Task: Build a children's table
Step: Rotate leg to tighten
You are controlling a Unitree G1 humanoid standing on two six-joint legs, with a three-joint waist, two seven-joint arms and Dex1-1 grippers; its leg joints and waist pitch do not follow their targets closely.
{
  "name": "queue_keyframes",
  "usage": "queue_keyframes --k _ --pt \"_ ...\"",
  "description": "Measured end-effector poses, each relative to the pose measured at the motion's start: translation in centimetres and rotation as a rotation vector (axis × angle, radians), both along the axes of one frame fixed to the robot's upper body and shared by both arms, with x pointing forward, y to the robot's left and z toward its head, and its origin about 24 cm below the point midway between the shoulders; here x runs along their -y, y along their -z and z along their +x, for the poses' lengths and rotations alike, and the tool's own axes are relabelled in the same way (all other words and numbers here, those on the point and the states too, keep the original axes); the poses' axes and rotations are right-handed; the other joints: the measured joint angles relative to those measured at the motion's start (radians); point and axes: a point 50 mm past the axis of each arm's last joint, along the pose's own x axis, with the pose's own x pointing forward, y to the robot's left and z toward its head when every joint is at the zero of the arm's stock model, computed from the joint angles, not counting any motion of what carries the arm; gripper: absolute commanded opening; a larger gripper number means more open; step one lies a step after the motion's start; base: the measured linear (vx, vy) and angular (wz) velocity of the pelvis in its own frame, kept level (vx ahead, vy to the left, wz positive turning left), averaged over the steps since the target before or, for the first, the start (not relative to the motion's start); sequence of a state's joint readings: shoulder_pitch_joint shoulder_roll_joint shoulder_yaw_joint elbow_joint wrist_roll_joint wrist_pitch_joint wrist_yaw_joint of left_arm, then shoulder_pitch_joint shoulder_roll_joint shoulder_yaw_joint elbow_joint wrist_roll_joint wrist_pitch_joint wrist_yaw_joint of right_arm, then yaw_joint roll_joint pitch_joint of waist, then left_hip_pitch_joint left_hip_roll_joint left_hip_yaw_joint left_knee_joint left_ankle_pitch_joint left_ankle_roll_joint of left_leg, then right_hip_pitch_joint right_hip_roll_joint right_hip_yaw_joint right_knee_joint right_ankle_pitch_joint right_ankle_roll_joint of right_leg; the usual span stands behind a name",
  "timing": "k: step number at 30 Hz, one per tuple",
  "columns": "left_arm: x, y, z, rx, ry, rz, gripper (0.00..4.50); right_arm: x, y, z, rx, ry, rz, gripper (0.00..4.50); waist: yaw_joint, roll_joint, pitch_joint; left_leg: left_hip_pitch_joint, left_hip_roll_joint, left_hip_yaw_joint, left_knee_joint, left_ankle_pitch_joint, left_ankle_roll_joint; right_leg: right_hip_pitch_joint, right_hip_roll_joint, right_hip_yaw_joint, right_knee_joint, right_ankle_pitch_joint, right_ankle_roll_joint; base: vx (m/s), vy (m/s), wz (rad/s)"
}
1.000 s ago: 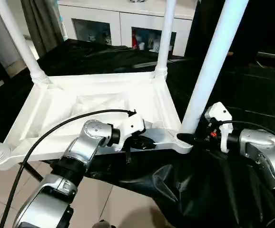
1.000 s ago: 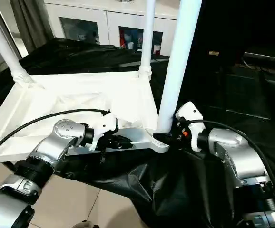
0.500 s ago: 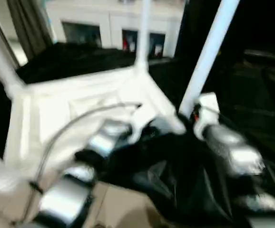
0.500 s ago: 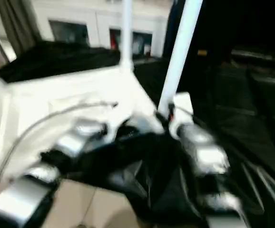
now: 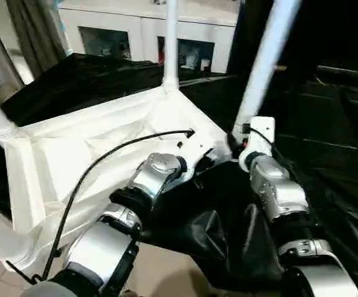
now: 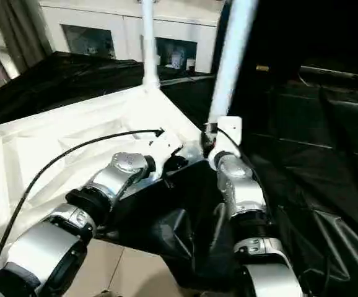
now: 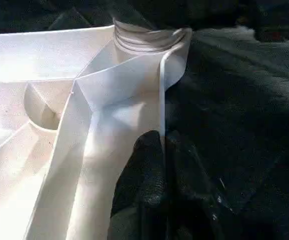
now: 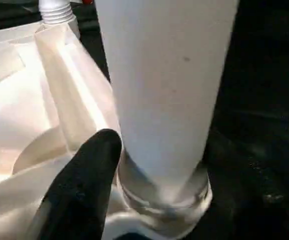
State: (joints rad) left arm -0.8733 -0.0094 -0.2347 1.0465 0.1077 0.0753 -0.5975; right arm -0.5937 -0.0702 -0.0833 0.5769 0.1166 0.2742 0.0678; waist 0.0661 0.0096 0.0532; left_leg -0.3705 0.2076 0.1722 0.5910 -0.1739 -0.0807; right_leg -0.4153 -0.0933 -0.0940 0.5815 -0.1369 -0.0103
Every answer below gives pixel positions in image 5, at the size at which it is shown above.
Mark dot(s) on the white table top frame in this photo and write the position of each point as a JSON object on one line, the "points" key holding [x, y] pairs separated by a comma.
{"points": [[61, 154]]}

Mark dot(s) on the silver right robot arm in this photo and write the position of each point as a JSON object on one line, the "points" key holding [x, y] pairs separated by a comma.
{"points": [[284, 198]]}

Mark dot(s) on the small yellow label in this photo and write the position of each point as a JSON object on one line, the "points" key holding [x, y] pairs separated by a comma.
{"points": [[280, 67]]}

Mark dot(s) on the black work mat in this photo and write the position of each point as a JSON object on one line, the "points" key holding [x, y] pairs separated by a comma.
{"points": [[327, 161]]}

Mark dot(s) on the white glass-door cabinet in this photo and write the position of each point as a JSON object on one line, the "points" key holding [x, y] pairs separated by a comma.
{"points": [[123, 25]]}

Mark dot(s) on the grey curtain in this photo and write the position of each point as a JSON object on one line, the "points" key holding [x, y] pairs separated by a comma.
{"points": [[36, 31]]}

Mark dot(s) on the black metal rail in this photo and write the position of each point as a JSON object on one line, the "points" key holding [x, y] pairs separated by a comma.
{"points": [[346, 73]]}

